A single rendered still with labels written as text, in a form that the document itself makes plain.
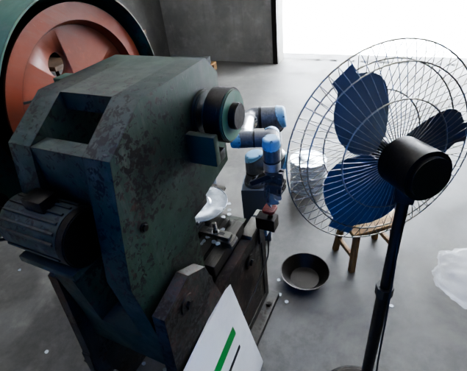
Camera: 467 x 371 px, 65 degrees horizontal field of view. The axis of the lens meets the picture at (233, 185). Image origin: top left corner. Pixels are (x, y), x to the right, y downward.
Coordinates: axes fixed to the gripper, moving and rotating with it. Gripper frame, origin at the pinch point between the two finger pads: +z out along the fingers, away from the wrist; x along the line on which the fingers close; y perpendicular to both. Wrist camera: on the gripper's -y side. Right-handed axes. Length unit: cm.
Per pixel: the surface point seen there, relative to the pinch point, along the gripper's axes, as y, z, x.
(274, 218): 2.4, 7.4, -0.4
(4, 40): -63, -86, -50
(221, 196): -24.2, -0.3, -2.1
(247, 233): -8.8, 13.7, -8.5
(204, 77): -14, -66, -19
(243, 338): 0, 50, -40
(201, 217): -25.8, -0.2, -19.0
